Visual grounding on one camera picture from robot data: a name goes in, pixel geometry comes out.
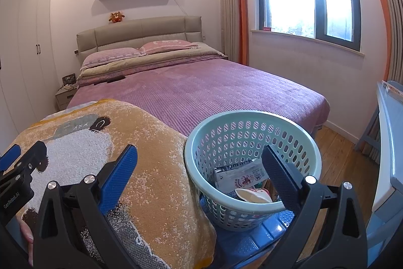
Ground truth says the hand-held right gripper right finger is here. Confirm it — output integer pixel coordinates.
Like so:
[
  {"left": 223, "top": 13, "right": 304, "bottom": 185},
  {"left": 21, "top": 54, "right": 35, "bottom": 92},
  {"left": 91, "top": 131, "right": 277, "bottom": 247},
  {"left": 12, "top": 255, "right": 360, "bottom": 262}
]
[{"left": 261, "top": 144, "right": 369, "bottom": 269}]

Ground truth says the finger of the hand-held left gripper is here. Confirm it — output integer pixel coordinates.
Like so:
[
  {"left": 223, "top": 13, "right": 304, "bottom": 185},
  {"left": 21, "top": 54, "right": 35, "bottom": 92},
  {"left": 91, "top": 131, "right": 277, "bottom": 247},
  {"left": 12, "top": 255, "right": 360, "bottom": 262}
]
[
  {"left": 0, "top": 144, "right": 22, "bottom": 172},
  {"left": 14, "top": 140, "right": 48, "bottom": 176}
]

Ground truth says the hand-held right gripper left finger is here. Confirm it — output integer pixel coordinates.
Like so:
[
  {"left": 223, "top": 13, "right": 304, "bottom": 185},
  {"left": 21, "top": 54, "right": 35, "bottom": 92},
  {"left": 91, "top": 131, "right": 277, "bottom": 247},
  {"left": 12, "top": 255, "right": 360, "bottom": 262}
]
[{"left": 33, "top": 144, "right": 139, "bottom": 269}]

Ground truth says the brown snack wrapper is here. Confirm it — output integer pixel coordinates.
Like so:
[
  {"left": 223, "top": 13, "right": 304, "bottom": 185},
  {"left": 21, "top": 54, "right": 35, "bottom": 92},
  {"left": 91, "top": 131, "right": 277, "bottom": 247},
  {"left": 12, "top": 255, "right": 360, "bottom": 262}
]
[{"left": 264, "top": 179, "right": 280, "bottom": 203}]

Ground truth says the red paper cup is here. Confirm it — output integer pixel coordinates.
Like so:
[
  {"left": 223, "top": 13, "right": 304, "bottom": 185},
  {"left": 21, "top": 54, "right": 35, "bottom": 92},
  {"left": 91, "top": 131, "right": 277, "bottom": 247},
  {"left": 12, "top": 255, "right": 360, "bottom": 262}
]
[{"left": 234, "top": 188, "right": 273, "bottom": 204}]

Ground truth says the white printed packet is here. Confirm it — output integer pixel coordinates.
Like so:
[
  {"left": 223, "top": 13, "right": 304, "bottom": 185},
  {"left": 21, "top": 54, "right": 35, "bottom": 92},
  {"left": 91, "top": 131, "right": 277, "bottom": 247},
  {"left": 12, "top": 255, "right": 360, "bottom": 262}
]
[
  {"left": 215, "top": 166, "right": 233, "bottom": 191},
  {"left": 225, "top": 160, "right": 268, "bottom": 194}
]

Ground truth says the green plastic basket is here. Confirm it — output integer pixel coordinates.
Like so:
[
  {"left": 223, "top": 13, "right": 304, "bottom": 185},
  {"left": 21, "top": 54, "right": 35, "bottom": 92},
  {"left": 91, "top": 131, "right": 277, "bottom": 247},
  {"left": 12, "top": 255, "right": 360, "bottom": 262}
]
[{"left": 184, "top": 111, "right": 322, "bottom": 232}]

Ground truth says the person's left hand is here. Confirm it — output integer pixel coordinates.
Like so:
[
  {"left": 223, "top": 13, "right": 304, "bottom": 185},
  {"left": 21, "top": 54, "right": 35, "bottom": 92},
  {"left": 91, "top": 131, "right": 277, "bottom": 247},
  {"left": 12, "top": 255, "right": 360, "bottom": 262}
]
[{"left": 17, "top": 219, "right": 35, "bottom": 268}]

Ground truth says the orange printed blanket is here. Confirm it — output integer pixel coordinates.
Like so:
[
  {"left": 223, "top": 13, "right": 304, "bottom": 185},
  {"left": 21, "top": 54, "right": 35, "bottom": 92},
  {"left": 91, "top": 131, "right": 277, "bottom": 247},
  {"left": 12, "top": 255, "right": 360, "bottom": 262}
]
[{"left": 6, "top": 98, "right": 218, "bottom": 269}]

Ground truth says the blue plastic stool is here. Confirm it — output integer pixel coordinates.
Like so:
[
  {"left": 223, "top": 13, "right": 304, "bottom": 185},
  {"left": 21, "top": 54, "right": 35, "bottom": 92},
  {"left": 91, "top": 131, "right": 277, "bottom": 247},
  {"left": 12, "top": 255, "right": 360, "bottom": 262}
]
[{"left": 198, "top": 190, "right": 303, "bottom": 260}]

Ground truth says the grey nightstand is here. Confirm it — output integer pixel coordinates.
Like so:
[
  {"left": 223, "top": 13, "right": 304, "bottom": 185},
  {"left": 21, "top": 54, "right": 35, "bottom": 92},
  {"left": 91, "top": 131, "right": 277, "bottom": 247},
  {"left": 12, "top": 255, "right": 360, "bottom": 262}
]
[{"left": 55, "top": 86, "right": 78, "bottom": 110}]

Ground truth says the white desk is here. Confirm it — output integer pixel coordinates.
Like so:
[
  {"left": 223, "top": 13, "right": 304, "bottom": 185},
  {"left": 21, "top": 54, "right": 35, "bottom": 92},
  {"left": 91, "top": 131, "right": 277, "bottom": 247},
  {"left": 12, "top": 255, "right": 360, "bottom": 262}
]
[{"left": 367, "top": 81, "right": 403, "bottom": 251}]

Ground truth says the white wardrobe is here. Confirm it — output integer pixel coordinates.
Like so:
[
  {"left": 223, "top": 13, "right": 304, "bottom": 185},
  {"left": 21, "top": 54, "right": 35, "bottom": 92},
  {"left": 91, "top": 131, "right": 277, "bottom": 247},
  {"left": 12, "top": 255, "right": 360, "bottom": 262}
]
[{"left": 0, "top": 0, "right": 60, "bottom": 156}]

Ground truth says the bed with purple cover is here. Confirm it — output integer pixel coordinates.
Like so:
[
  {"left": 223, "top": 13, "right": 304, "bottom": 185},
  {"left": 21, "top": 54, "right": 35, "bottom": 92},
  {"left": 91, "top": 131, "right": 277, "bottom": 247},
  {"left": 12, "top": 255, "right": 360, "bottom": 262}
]
[{"left": 66, "top": 42, "right": 330, "bottom": 137}]

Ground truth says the beige folded quilt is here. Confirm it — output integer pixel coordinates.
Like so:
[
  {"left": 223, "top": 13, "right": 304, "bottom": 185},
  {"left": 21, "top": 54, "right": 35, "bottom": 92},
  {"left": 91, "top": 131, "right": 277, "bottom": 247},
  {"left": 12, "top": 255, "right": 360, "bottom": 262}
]
[{"left": 77, "top": 42, "right": 225, "bottom": 80}]

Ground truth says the pink pillow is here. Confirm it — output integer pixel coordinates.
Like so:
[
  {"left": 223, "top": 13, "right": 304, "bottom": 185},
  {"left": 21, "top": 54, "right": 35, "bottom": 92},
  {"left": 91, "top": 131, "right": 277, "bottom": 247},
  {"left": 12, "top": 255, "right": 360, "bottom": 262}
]
[
  {"left": 80, "top": 47, "right": 141, "bottom": 68},
  {"left": 139, "top": 40, "right": 199, "bottom": 55}
]

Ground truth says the beige padded headboard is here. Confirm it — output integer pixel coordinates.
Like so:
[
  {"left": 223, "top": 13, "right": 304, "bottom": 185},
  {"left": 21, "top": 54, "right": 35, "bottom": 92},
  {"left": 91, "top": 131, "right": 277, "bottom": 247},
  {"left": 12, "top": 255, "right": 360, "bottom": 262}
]
[{"left": 76, "top": 16, "right": 202, "bottom": 65}]

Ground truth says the orange and beige curtain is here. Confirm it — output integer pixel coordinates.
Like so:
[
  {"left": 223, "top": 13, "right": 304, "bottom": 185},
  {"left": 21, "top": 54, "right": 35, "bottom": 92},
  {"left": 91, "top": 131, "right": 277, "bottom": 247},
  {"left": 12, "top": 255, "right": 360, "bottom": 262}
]
[{"left": 218, "top": 0, "right": 251, "bottom": 66}]

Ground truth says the orange and grey curtain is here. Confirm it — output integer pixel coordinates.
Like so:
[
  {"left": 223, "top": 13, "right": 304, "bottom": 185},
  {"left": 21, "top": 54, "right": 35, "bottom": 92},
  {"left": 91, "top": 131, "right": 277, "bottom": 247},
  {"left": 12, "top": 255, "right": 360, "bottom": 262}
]
[{"left": 359, "top": 0, "right": 403, "bottom": 83}]

